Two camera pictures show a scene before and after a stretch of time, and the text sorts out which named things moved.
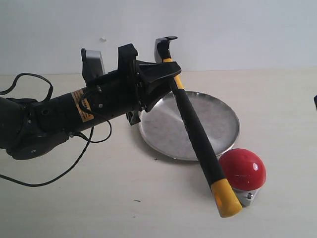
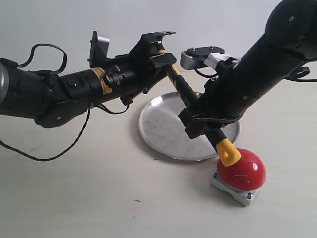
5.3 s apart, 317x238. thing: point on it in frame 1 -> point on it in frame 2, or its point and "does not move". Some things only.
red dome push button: [242, 169] does not move
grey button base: [245, 197] does not move
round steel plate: [163, 127] does not move
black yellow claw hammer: [227, 198] -> [227, 149]
